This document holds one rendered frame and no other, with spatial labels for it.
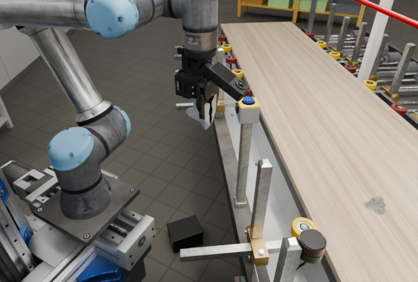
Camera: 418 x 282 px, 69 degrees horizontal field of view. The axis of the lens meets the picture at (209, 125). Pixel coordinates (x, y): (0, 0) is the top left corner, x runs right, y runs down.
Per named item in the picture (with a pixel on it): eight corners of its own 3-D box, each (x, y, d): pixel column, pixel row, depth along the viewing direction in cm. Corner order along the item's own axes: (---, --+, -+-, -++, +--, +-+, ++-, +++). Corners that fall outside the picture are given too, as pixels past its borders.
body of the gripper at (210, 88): (191, 84, 79) (190, 38, 72) (221, 92, 76) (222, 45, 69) (175, 98, 73) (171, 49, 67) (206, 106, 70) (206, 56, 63)
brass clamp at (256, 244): (251, 267, 102) (252, 258, 100) (244, 233, 114) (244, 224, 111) (269, 265, 103) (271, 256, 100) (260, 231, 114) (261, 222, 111)
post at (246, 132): (236, 207, 134) (242, 122, 109) (234, 198, 138) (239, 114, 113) (246, 206, 135) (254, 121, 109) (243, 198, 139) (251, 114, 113)
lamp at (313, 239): (290, 300, 79) (304, 251, 67) (283, 279, 84) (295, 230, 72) (311, 298, 80) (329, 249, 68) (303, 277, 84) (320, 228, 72)
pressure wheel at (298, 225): (305, 261, 103) (311, 240, 96) (283, 249, 107) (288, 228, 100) (313, 244, 108) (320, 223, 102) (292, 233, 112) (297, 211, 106)
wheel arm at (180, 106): (176, 111, 186) (176, 105, 183) (176, 108, 189) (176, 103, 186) (247, 108, 190) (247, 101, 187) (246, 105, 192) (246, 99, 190)
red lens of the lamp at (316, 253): (303, 258, 68) (305, 252, 67) (294, 235, 73) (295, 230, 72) (329, 256, 69) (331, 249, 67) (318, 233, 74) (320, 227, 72)
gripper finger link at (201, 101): (204, 111, 76) (204, 79, 72) (211, 113, 76) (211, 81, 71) (195, 121, 73) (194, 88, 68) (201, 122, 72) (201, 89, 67)
